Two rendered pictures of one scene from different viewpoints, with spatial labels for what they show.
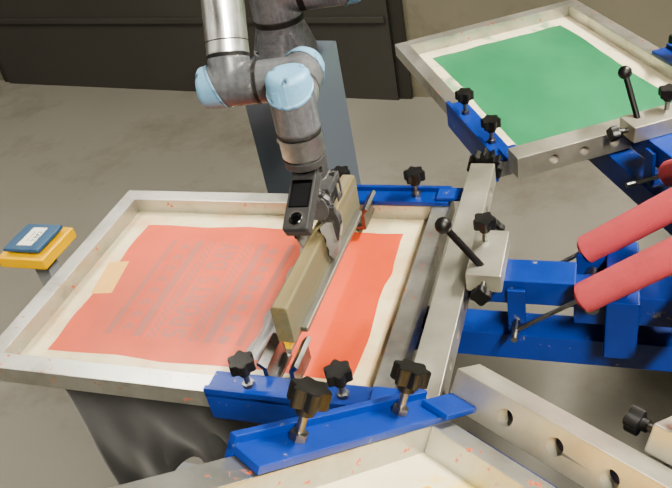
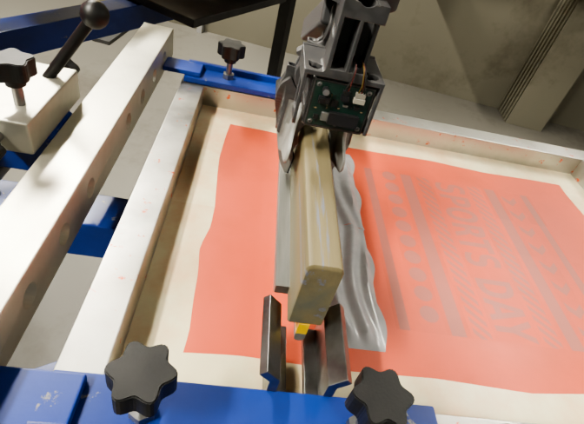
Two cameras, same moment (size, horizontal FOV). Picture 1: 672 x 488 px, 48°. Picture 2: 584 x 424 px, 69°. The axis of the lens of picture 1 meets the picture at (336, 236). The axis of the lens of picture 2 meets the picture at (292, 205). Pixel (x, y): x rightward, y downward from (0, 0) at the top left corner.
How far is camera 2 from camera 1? 158 cm
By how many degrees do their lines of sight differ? 99
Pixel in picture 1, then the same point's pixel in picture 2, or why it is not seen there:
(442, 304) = (118, 89)
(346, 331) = (248, 169)
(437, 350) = (132, 56)
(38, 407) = not seen: outside the picture
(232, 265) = (472, 286)
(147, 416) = not seen: hidden behind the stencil
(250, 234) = (507, 367)
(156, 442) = not seen: hidden behind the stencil
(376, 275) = (226, 247)
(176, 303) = (487, 225)
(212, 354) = (387, 162)
